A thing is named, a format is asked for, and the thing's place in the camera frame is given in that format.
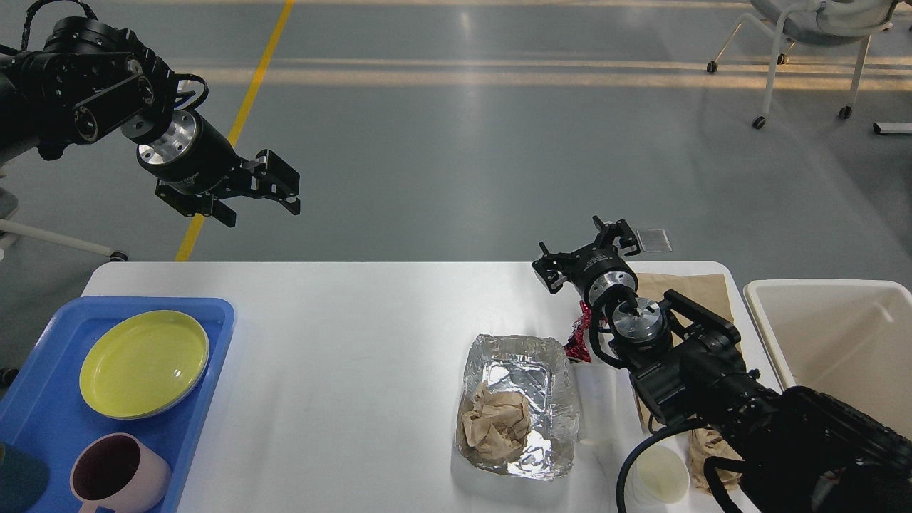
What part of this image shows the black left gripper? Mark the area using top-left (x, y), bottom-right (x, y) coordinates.
top-left (137, 110), bottom-right (301, 228)

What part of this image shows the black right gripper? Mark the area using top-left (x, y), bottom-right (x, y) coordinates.
top-left (532, 217), bottom-right (641, 306)

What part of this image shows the yellow plate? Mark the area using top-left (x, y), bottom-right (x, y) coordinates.
top-left (78, 311), bottom-right (209, 421)

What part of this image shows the pink mug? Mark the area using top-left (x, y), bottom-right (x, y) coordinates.
top-left (69, 432), bottom-right (172, 512)

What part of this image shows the dark teal mug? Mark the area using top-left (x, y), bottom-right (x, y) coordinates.
top-left (1, 442), bottom-right (50, 512)

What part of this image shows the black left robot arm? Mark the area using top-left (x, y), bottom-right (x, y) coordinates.
top-left (1, 1), bottom-right (301, 227)

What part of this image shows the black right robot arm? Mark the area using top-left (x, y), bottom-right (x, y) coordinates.
top-left (532, 217), bottom-right (911, 512)

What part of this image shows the floor outlet plate right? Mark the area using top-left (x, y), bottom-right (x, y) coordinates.
top-left (636, 228), bottom-right (673, 253)

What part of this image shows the red snack wrapper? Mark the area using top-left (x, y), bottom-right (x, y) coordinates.
top-left (564, 300), bottom-right (592, 363)

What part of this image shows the aluminium foil tray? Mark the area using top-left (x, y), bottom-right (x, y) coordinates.
top-left (454, 334), bottom-right (581, 482)

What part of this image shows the crumpled brown paper ball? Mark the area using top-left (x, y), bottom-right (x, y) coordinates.
top-left (460, 382), bottom-right (532, 462)

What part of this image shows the pale green plate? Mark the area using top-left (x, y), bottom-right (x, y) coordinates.
top-left (83, 358), bottom-right (218, 421)

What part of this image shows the white paper cup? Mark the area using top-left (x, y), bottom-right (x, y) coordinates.
top-left (624, 445), bottom-right (690, 507)

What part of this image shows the white chair base left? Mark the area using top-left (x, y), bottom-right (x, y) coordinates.
top-left (1, 188), bottom-right (128, 262)

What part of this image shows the brown paper bag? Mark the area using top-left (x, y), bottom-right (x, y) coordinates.
top-left (638, 273), bottom-right (740, 494)

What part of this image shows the white plastic bin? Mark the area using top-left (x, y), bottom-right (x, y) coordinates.
top-left (743, 279), bottom-right (911, 437)

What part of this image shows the blue plastic tray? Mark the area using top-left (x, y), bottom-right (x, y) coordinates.
top-left (1, 296), bottom-right (235, 512)

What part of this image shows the grey office chair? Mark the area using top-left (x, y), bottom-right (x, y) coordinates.
top-left (705, 1), bottom-right (899, 130)

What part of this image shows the white object far right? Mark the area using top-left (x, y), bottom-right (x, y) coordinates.
top-left (873, 121), bottom-right (912, 136)

